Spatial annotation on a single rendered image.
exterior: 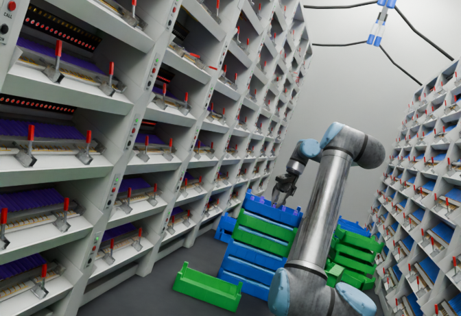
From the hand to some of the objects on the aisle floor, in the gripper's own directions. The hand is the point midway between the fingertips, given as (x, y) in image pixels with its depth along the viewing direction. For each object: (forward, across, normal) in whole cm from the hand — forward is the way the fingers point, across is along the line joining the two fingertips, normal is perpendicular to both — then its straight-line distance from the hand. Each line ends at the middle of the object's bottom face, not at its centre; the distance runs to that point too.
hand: (274, 205), depth 251 cm
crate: (+52, +4, +15) cm, 55 cm away
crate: (+43, +4, -18) cm, 47 cm away
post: (+58, +36, +36) cm, 77 cm away
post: (+75, +9, +98) cm, 124 cm away
